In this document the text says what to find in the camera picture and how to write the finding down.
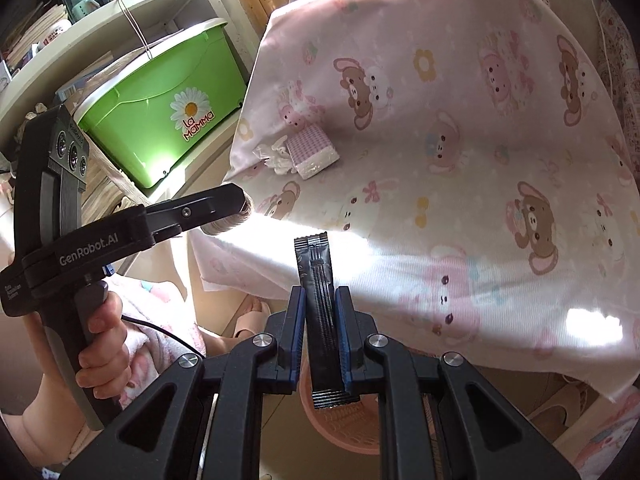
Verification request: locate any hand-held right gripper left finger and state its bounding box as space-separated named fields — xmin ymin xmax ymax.
xmin=102 ymin=285 xmax=307 ymax=480

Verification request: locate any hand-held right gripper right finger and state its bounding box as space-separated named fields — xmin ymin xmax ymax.
xmin=334 ymin=286 xmax=556 ymax=480

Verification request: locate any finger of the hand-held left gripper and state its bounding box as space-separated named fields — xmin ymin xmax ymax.
xmin=145 ymin=183 xmax=248 ymax=242

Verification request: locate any black sachet packet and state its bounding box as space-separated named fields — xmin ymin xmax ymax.
xmin=293 ymin=231 xmax=362 ymax=412

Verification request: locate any cream thread spool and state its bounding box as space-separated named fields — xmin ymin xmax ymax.
xmin=200 ymin=195 xmax=253 ymax=236

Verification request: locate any pink plastic basket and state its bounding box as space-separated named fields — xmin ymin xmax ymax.
xmin=298 ymin=355 xmax=383 ymax=456

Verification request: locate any person's left forearm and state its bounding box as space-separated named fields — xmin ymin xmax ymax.
xmin=7 ymin=360 xmax=108 ymax=468

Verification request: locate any person's left hand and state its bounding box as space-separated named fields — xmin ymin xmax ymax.
xmin=75 ymin=290 xmax=133 ymax=413

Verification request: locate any beige slipper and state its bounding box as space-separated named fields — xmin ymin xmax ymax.
xmin=232 ymin=296 xmax=273 ymax=338
xmin=525 ymin=377 xmax=601 ymax=428

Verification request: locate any small crumpled clear wrapper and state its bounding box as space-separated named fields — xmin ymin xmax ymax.
xmin=252 ymin=136 xmax=296 ymax=175

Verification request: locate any pink printed pajama clothing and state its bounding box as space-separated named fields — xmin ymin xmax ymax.
xmin=117 ymin=277 xmax=211 ymax=361

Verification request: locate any green plastic storage box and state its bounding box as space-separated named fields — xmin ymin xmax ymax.
xmin=75 ymin=18 xmax=251 ymax=191

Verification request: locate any pink checked tissue pack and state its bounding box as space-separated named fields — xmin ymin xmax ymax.
xmin=286 ymin=122 xmax=341 ymax=181

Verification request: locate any pink printed tablecloth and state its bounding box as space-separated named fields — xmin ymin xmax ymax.
xmin=192 ymin=0 xmax=640 ymax=403

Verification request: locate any white shelf unit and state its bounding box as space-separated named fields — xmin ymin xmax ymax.
xmin=0 ymin=0 xmax=253 ymax=143

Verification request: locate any stack of books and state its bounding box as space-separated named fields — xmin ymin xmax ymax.
xmin=0 ymin=0 xmax=73 ymax=73

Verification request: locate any printed bedsheet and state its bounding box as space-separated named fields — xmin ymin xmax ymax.
xmin=587 ymin=0 xmax=640 ymax=131

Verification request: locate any black cable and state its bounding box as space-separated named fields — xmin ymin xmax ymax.
xmin=122 ymin=314 xmax=207 ymax=359

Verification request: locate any thin white string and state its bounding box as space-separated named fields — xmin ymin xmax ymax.
xmin=117 ymin=0 xmax=153 ymax=61

